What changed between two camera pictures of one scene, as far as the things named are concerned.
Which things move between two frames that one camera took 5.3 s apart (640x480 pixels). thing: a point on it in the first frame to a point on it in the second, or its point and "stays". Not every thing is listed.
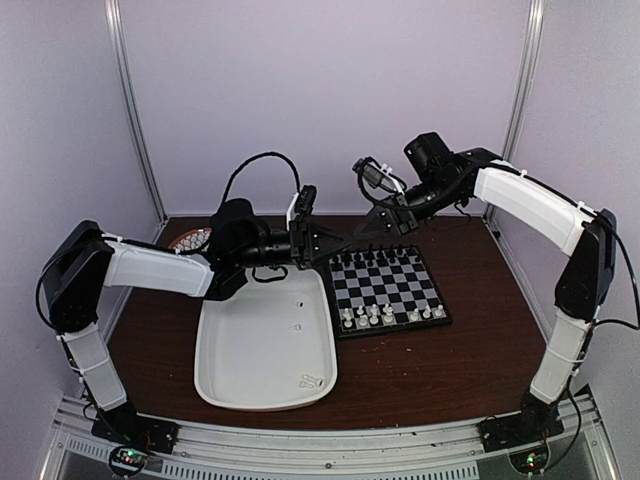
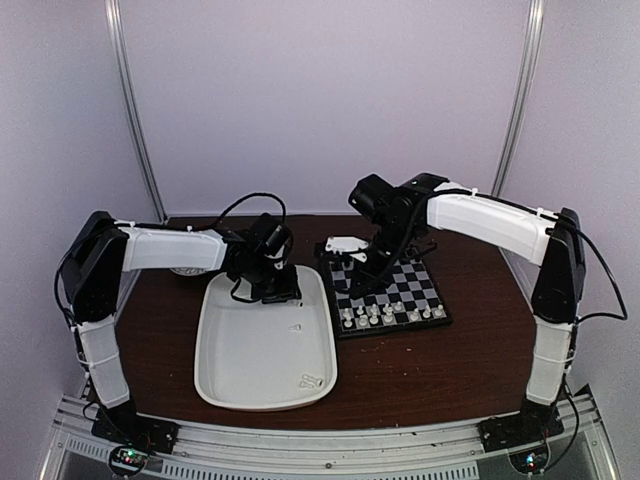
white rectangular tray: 270,345 stays
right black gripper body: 405,216 to 382,274
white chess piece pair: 310,382 stays
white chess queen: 389,316 stays
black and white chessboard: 384,292 stays
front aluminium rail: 331,448 stays
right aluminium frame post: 533,40 stays
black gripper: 377,181 to 343,250
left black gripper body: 299,244 to 268,285
